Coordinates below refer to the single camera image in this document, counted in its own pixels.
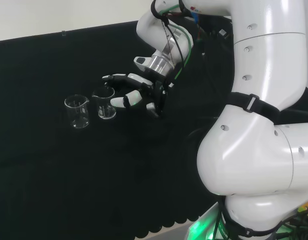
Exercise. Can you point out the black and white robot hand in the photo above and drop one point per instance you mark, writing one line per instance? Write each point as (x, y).
(153, 95)

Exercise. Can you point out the black bench cloth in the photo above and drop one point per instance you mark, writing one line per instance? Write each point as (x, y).
(69, 175)

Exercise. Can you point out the clear glass beaker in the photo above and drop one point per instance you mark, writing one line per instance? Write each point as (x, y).
(79, 123)
(105, 112)

